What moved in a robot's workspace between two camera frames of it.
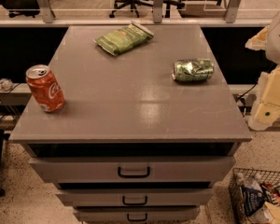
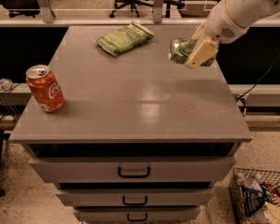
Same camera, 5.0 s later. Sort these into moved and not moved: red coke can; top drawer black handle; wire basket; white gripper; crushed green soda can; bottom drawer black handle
Moved: white gripper; crushed green soda can
Not moved: top drawer black handle; red coke can; wire basket; bottom drawer black handle
